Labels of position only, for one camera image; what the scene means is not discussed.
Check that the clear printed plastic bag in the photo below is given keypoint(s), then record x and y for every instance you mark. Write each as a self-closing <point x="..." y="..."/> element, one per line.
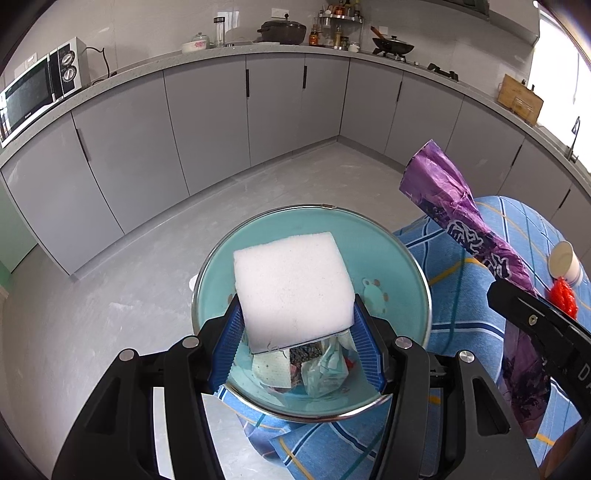
<point x="323" y="374"/>

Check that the range hood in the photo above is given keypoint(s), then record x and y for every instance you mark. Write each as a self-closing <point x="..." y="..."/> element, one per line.
<point x="466" y="5"/>

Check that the white perforated foam sheet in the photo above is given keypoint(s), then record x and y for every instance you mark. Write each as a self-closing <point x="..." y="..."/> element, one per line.
<point x="272" y="369"/>

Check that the blue checked tablecloth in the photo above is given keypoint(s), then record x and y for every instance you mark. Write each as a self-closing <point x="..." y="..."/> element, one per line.
<point x="452" y="286"/>

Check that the metal spice rack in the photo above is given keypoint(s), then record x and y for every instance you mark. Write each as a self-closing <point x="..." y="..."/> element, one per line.
<point x="339" y="18"/>

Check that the white floral casserole dish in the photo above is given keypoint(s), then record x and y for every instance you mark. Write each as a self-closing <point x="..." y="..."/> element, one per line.
<point x="196" y="45"/>

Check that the white foam block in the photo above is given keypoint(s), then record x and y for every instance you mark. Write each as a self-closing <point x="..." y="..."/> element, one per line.
<point x="291" y="286"/>

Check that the tall glass jar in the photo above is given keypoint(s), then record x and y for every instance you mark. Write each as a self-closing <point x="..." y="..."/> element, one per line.
<point x="219" y="32"/>

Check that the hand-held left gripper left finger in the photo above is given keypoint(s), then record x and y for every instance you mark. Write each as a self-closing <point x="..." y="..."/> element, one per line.
<point x="227" y="346"/>

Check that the red sauce bottle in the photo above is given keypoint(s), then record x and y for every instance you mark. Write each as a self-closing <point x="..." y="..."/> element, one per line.
<point x="314" y="36"/>

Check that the white wall socket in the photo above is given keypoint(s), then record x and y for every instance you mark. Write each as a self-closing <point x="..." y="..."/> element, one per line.
<point x="280" y="11"/>

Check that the dark grey knitted cloth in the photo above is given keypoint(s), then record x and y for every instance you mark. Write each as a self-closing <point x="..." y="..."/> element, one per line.
<point x="304" y="353"/>

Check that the red plastic mesh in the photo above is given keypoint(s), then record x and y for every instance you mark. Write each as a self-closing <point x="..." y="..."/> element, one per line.
<point x="563" y="295"/>

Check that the dark kitchen faucet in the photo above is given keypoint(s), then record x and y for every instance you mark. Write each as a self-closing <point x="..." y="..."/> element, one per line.
<point x="573" y="147"/>

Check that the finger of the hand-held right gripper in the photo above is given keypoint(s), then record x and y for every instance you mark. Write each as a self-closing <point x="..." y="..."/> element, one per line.
<point x="526" y="314"/>

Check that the white paper cup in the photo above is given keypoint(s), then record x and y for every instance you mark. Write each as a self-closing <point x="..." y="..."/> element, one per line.
<point x="565" y="261"/>

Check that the black lidded pot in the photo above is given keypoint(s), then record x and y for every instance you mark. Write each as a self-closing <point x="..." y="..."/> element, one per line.
<point x="281" y="31"/>

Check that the grey kitchen countertop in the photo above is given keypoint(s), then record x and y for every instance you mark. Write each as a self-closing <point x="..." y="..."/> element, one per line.
<point x="157" y="63"/>

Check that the black gas stove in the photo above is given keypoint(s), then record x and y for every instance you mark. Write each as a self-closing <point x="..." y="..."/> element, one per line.
<point x="438" y="70"/>

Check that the bright window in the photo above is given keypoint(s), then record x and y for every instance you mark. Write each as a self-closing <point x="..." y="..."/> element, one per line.
<point x="558" y="83"/>

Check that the white microwave oven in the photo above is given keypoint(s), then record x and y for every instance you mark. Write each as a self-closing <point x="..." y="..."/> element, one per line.
<point x="32" y="92"/>

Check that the light blue enamel basin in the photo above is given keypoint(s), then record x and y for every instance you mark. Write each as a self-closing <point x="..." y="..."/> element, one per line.
<point x="277" y="221"/>

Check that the purple snack wrapper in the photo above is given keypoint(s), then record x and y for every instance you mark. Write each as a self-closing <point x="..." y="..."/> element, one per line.
<point x="443" y="184"/>

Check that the black wok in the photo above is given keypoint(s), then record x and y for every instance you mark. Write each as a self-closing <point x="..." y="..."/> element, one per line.
<point x="392" y="44"/>

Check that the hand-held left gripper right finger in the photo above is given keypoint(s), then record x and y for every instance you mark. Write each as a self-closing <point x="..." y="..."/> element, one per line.
<point x="369" y="350"/>

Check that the row of grey cabinet doors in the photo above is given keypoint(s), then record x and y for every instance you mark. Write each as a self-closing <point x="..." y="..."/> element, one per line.
<point x="207" y="115"/>

